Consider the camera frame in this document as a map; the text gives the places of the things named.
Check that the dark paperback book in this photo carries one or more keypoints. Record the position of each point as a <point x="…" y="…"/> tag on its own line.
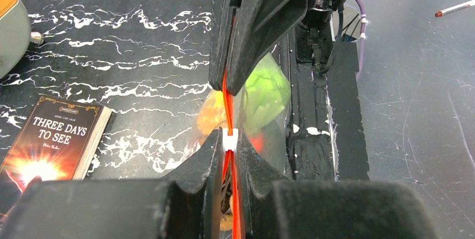
<point x="57" y="142"/>

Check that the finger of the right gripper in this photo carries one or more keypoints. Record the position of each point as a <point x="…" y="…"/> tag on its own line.
<point x="256" y="26"/>
<point x="222" y="11"/>

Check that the orange brown toy potato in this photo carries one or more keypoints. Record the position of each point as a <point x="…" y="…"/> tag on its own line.
<point x="212" y="115"/>

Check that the red tipped white stick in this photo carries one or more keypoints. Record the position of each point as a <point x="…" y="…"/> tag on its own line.
<point x="455" y="8"/>

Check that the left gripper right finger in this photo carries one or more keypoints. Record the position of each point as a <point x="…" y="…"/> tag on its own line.
<point x="315" y="204"/>

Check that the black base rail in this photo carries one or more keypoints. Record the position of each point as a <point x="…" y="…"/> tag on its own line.
<point x="324" y="134"/>

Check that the green toy lime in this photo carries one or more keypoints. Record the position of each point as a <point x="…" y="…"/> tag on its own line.
<point x="267" y="92"/>

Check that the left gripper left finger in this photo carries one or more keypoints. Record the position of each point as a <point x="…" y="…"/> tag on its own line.
<point x="141" y="200"/>

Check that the round three-drawer cabinet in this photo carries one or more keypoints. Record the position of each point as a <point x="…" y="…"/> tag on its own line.
<point x="16" y="34"/>

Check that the clear zip top bag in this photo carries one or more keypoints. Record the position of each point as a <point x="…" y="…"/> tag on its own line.
<point x="228" y="178"/>

